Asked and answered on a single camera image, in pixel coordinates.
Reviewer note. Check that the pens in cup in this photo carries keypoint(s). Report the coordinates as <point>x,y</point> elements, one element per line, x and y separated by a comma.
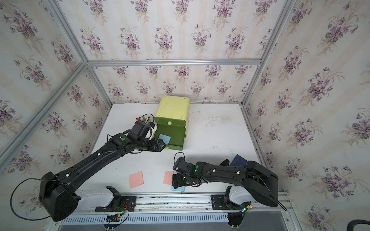
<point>147,118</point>

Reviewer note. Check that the aluminium front rail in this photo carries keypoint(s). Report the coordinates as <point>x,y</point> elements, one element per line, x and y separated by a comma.
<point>173,202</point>

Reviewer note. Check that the green top drawer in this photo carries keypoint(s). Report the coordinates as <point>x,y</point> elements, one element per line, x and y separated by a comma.
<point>170,121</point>

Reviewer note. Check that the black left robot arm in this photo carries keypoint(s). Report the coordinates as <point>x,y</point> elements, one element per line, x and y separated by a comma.
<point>57,191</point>

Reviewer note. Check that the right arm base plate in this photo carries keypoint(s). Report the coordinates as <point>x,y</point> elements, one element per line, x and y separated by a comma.
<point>221,202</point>

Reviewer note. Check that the small circuit board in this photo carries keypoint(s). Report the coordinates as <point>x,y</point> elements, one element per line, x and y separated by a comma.
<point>113,218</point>

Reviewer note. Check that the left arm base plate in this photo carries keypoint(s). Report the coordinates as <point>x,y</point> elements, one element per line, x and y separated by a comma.
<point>119,204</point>

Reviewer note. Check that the dark blue notebook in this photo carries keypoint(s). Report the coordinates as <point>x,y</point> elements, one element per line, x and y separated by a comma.
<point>238,161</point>

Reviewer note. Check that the green drawer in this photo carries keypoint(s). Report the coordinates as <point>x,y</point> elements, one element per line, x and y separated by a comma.
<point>170,121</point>
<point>177,134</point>

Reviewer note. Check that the blue sticky pad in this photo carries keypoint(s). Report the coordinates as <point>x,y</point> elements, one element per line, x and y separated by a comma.
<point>166,139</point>
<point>179,189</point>

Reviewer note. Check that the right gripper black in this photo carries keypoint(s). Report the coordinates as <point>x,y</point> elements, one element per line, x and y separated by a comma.
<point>178,184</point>

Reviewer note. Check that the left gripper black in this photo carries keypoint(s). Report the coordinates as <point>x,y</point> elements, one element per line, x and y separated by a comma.
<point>154,147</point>

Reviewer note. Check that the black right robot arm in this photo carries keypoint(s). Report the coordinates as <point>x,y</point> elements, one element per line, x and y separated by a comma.
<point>259,182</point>

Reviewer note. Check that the pink sticky pad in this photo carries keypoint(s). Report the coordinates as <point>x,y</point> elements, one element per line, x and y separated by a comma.
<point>168,177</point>
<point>136,179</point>

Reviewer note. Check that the yellow green drawer cabinet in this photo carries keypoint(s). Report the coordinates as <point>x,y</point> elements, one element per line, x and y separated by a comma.
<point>174,107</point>

